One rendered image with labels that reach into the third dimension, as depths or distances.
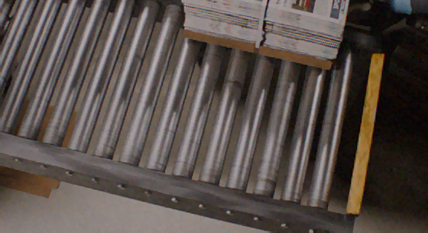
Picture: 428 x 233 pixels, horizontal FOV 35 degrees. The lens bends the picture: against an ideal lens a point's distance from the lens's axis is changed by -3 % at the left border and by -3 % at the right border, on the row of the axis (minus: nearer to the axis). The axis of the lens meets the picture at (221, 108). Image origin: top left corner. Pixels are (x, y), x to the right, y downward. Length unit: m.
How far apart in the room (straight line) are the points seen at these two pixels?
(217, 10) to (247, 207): 0.46
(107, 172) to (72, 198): 0.85
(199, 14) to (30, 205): 1.12
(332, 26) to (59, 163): 0.70
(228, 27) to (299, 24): 0.19
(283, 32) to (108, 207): 1.08
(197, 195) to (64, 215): 0.94
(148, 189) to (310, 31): 0.52
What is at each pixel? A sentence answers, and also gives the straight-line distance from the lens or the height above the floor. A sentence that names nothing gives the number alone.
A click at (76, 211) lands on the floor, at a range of 2.43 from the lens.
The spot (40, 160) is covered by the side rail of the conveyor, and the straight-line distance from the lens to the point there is 1.65.
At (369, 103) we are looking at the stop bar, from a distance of 1.69.
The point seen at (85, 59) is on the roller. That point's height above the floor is 0.79.
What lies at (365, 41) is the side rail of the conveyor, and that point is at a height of 0.80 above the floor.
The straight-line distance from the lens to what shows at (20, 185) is 2.50.
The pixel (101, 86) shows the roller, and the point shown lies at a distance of 1.70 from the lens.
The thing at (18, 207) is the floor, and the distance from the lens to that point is 2.48.
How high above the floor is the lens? 2.31
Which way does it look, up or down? 66 degrees down
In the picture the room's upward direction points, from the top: 5 degrees clockwise
